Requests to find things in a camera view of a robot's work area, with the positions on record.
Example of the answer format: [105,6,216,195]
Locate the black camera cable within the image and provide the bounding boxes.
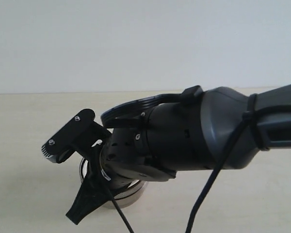
[104,110,291,233]

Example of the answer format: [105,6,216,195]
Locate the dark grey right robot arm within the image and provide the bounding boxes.
[66,84,291,224]

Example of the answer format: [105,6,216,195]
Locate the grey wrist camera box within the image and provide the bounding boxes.
[41,109,111,164]

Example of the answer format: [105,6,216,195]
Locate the black ribbed flat cable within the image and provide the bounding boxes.
[100,85,204,129]

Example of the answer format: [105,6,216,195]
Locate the ribbed steel bowl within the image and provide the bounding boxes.
[79,158,148,208]

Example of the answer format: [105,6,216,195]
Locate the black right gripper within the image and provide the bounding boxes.
[65,128,177,218]

